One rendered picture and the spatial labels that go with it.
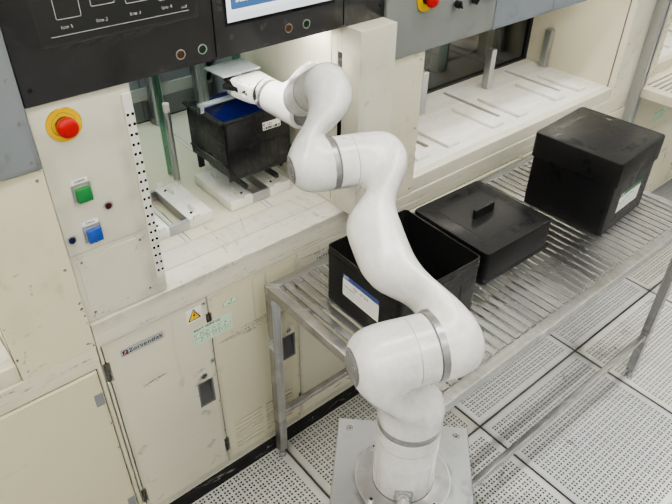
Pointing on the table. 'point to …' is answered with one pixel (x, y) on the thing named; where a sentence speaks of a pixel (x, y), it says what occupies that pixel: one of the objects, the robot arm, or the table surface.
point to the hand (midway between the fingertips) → (233, 75)
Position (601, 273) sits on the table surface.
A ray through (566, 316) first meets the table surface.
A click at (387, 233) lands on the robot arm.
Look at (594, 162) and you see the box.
